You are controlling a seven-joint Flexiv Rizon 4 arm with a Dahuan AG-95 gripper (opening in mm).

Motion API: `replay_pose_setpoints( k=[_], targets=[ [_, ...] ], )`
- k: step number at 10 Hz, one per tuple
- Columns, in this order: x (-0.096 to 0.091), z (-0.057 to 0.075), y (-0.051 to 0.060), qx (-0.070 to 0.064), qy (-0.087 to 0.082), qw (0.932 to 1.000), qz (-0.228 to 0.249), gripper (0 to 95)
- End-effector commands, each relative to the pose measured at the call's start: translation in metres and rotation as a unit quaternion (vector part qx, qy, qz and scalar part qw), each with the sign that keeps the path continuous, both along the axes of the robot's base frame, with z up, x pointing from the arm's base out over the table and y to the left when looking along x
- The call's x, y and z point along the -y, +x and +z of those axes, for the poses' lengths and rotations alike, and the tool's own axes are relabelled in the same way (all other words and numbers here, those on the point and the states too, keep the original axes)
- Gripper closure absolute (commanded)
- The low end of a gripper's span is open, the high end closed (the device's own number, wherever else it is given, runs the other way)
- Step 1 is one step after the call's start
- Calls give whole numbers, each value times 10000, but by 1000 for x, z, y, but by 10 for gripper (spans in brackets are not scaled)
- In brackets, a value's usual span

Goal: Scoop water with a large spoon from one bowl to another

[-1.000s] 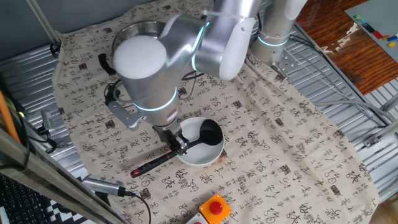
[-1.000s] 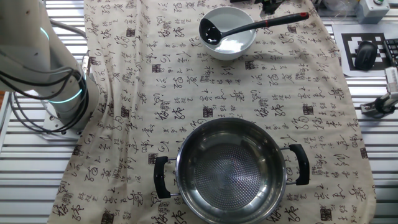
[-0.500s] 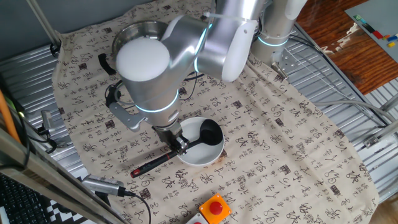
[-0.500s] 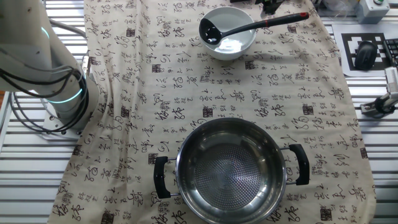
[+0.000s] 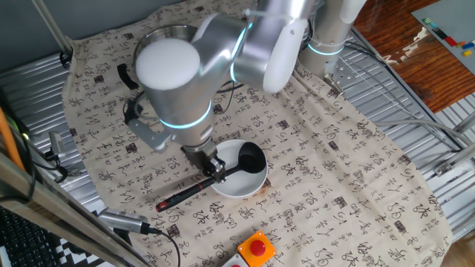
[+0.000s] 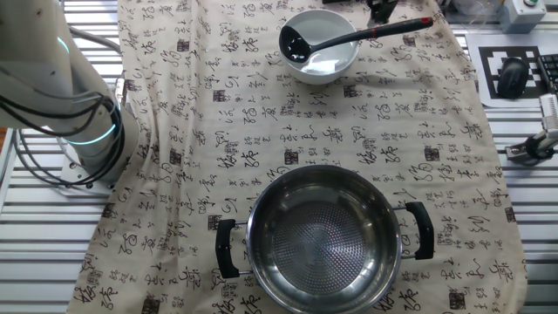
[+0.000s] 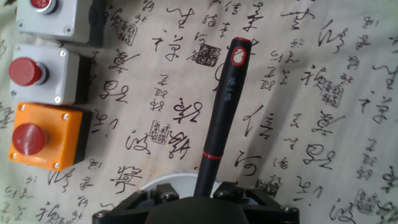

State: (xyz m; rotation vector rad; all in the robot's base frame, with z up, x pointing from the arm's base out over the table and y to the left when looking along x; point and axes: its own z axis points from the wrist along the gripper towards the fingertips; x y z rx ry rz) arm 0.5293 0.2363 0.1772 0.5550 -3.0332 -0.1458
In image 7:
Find white bowl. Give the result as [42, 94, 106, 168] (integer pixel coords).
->
[138, 172, 219, 200]

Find black ladle with red trim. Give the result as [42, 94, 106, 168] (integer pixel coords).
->
[193, 36, 252, 198]

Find orange box with red button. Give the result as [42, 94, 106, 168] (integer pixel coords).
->
[8, 102, 93, 172]

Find grey box with flat button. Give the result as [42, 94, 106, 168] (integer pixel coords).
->
[15, 0, 107, 48]

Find calligraphy print tablecloth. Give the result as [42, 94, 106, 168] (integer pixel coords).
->
[0, 0, 398, 224]

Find grey box with mushroom button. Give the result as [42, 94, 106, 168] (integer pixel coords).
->
[8, 43, 93, 106]

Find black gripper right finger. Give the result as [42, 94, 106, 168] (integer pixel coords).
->
[213, 182, 300, 224]

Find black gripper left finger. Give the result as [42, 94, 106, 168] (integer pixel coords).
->
[92, 182, 180, 224]

